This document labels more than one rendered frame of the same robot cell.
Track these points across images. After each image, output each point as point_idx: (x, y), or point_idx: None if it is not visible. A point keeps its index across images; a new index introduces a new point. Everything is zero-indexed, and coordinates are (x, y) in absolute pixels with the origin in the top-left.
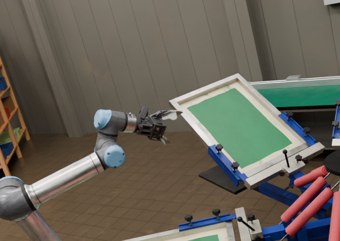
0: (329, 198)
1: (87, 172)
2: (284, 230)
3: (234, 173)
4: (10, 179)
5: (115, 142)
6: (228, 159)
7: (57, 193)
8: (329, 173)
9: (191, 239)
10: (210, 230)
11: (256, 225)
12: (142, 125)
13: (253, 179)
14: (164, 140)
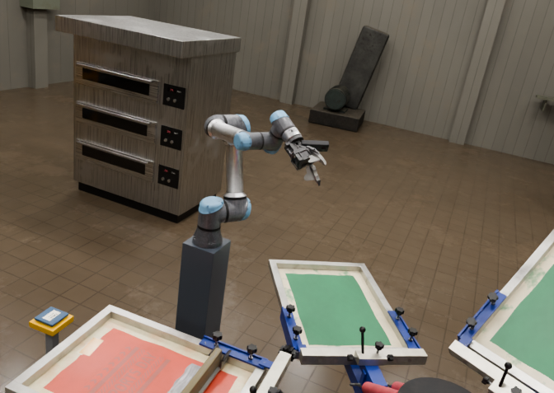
0: None
1: (229, 137)
2: None
3: (466, 327)
4: (237, 117)
5: (261, 138)
6: (487, 317)
7: (218, 137)
8: None
9: (380, 325)
10: (398, 339)
11: (373, 355)
12: (289, 144)
13: (460, 348)
14: (314, 179)
